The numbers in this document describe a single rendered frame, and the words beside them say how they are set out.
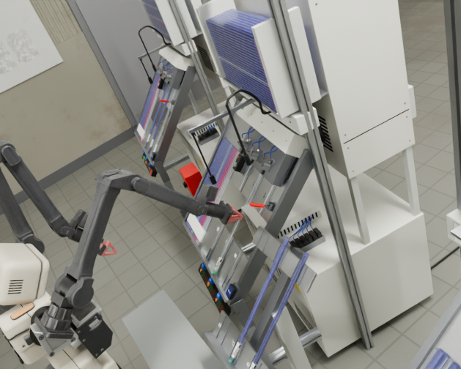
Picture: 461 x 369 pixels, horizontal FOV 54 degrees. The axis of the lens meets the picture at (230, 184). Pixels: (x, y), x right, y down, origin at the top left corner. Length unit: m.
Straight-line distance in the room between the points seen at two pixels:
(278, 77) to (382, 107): 0.47
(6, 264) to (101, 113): 3.97
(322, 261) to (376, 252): 0.25
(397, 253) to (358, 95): 0.85
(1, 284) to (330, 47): 1.29
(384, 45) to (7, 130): 4.22
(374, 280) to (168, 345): 0.99
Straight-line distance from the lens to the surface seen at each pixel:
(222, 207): 1.85
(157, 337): 2.13
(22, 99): 5.19
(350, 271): 2.07
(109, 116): 5.43
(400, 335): 2.54
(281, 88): 1.52
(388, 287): 2.35
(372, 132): 1.81
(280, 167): 1.69
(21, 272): 1.57
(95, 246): 1.47
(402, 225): 2.16
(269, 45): 1.47
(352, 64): 1.66
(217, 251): 2.07
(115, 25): 5.29
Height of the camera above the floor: 2.10
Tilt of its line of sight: 33 degrees down
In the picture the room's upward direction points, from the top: 23 degrees counter-clockwise
